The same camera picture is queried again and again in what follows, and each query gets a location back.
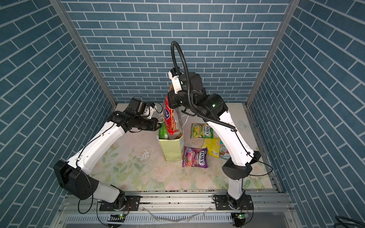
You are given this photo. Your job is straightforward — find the red snack packet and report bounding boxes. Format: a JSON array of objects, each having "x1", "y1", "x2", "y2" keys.
[{"x1": 163, "y1": 86, "x2": 183, "y2": 140}]

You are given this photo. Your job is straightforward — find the bright green snack packet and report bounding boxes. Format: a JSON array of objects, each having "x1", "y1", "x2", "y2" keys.
[{"x1": 159, "y1": 123, "x2": 169, "y2": 140}]

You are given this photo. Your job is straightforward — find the floral paper gift bag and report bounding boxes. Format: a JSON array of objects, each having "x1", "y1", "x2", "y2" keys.
[{"x1": 156, "y1": 120, "x2": 184, "y2": 162}]

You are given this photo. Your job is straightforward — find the yellow snack packet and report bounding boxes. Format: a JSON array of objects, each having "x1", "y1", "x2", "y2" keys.
[{"x1": 201, "y1": 137, "x2": 221, "y2": 158}]

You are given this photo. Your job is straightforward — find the purple Fox's candy packet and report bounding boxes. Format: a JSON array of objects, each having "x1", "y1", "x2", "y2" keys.
[{"x1": 182, "y1": 146, "x2": 208, "y2": 169}]

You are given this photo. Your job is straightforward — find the teal Fox's candy packet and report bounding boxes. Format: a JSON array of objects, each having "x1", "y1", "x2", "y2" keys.
[{"x1": 220, "y1": 141, "x2": 231, "y2": 160}]

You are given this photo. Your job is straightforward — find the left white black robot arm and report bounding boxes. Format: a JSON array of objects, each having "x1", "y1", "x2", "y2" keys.
[{"x1": 54, "y1": 111, "x2": 162, "y2": 210}]

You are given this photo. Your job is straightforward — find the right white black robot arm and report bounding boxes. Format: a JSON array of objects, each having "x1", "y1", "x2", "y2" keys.
[{"x1": 167, "y1": 91, "x2": 261, "y2": 209}]

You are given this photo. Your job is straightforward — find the left controller board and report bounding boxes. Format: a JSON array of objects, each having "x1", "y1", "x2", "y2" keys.
[{"x1": 107, "y1": 214, "x2": 125, "y2": 228}]

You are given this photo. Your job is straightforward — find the controller board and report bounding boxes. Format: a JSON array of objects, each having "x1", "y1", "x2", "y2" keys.
[
  {"x1": 107, "y1": 214, "x2": 125, "y2": 228},
  {"x1": 231, "y1": 212, "x2": 247, "y2": 228}
]

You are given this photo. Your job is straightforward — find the right controller board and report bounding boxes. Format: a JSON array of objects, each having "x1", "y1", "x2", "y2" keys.
[{"x1": 231, "y1": 212, "x2": 247, "y2": 228}]

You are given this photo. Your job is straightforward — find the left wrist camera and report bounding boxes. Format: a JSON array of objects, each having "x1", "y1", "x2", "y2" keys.
[{"x1": 125, "y1": 97, "x2": 156, "y2": 119}]

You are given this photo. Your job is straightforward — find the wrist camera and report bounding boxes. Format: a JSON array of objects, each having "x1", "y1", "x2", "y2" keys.
[
  {"x1": 168, "y1": 68, "x2": 182, "y2": 94},
  {"x1": 125, "y1": 97, "x2": 156, "y2": 119}
]

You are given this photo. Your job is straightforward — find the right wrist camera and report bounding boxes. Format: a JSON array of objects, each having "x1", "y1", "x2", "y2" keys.
[{"x1": 168, "y1": 68, "x2": 182, "y2": 94}]

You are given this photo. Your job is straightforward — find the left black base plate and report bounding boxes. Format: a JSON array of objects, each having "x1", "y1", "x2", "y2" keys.
[{"x1": 98, "y1": 195, "x2": 141, "y2": 212}]

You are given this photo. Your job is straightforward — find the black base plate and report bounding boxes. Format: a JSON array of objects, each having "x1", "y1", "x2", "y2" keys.
[
  {"x1": 98, "y1": 195, "x2": 141, "y2": 212},
  {"x1": 213, "y1": 194, "x2": 254, "y2": 211}
]

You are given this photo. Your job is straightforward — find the aluminium mounting rail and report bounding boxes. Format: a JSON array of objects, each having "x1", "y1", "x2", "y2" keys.
[{"x1": 51, "y1": 190, "x2": 301, "y2": 228}]

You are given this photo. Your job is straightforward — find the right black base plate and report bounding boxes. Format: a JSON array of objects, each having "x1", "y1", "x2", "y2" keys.
[{"x1": 213, "y1": 194, "x2": 254, "y2": 211}]

